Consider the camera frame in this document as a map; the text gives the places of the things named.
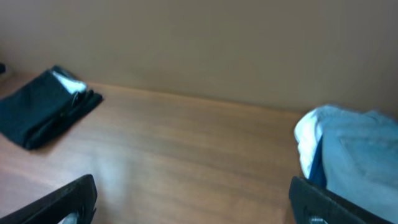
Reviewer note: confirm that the white garment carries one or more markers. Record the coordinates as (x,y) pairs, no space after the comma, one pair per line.
(308,132)

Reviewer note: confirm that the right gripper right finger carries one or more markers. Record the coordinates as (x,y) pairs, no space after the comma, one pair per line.
(313,204)

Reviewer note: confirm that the blue t-shirt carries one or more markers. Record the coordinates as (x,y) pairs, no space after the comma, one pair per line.
(317,173)

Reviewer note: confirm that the light blue denim shorts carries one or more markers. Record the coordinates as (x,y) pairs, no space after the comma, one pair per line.
(360,158)

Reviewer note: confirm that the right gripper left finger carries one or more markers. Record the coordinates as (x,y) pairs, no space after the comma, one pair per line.
(72,203)

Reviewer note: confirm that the black shorts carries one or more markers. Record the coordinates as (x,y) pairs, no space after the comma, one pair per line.
(45,108)

